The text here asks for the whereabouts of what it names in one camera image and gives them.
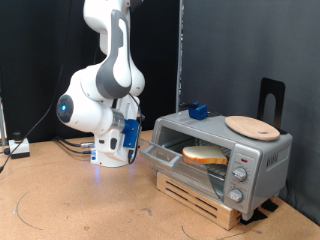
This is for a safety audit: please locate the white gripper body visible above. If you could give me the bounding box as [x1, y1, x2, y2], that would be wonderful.
[98, 94, 141, 164]

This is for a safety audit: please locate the glass oven door with handle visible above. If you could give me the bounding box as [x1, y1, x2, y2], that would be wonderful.
[140, 141, 227, 201]

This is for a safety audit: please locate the white bread slice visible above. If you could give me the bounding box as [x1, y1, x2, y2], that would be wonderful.
[182, 144, 229, 165]

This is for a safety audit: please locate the silver oven timer knob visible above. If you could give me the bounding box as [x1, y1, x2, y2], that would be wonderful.
[227, 188, 244, 204]

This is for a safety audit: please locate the silver oven temperature knob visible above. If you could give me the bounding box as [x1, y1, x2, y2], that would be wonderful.
[232, 166, 248, 183]

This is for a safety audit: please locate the silver toaster oven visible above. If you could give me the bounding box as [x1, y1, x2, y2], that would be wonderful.
[151, 110, 294, 222]

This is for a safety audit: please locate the slatted wooden base block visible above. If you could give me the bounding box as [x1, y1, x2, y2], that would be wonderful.
[155, 172, 243, 232]

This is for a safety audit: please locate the round wooden board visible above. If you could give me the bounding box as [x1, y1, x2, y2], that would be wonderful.
[224, 115, 281, 142]

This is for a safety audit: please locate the black curtain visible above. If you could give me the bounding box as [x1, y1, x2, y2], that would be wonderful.
[0, 0, 183, 144]

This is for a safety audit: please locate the white power box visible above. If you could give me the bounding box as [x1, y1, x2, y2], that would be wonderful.
[8, 131, 31, 160]

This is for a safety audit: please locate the metal stand leg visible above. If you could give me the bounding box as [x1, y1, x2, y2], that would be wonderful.
[0, 98, 7, 146]

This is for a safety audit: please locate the grey curtain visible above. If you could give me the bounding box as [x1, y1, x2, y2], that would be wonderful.
[181, 0, 320, 226]

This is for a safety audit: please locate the black metal bookend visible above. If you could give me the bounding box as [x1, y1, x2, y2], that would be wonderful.
[257, 77, 288, 135]

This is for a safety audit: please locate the black tape strip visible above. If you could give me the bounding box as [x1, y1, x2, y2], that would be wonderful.
[239, 208, 269, 226]
[261, 199, 279, 213]

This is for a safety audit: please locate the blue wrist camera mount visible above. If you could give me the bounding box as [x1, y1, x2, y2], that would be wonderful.
[122, 118, 140, 150]

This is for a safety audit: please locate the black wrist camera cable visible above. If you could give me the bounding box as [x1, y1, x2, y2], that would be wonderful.
[127, 94, 143, 165]

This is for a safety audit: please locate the black cable with silver connector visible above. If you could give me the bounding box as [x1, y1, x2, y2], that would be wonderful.
[53, 136, 98, 149]

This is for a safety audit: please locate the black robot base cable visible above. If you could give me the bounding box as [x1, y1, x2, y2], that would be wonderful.
[57, 140, 94, 155]

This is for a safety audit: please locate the long black hanging cable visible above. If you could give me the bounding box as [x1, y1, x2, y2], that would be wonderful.
[0, 0, 74, 173]

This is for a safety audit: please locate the wire oven rack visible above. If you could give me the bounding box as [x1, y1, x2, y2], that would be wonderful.
[186, 138, 232, 183]

